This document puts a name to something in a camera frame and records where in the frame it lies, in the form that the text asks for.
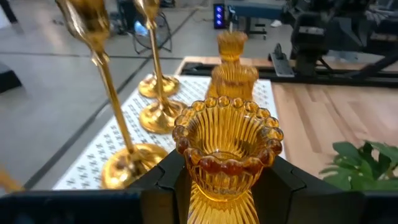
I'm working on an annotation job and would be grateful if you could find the amber ribbed glass candle holder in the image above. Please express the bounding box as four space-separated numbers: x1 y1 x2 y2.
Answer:
172 95 285 224
206 30 260 101

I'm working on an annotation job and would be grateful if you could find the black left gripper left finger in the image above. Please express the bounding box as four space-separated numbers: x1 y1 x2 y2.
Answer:
0 148 192 224

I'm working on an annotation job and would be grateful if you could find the tall brass candlestick holder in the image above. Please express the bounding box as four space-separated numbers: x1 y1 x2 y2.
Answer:
138 73 180 100
0 167 24 193

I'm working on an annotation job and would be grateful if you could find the computer with blue lights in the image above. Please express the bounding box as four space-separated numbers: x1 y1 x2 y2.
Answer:
213 2 226 30

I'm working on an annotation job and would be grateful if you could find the white perforated metal shelf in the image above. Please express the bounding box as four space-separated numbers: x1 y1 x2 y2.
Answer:
52 74 287 191

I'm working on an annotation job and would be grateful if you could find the grey metal bracket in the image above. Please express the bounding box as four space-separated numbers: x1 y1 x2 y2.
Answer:
269 42 295 78

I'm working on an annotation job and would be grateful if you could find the blue bench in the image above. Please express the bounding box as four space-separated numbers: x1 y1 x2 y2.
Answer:
225 0 289 35

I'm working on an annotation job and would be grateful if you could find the green artificial potted plant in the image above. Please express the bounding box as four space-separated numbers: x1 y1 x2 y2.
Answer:
319 140 398 191

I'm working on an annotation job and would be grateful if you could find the short brass candlestick holder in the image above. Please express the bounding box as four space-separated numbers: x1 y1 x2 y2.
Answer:
55 0 169 190
132 0 188 135

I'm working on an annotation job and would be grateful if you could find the black aluminium rig frame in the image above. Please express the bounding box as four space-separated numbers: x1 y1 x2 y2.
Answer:
179 46 398 90

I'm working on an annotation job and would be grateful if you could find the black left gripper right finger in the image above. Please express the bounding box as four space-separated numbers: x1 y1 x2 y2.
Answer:
251 154 398 224

